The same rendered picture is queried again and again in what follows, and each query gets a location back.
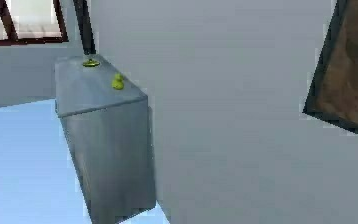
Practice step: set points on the black upright post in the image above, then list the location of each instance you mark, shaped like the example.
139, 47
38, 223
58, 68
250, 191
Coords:
85, 26

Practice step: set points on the black framed brown picture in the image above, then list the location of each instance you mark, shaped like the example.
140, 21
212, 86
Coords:
348, 66

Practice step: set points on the grey cabinet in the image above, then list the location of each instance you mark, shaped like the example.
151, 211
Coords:
103, 140

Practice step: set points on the green round vase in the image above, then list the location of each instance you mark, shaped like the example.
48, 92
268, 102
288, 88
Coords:
118, 82

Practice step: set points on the green flat dish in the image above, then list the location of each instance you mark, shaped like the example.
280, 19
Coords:
91, 62

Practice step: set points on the dark framed window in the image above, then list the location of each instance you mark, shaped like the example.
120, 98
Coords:
27, 33

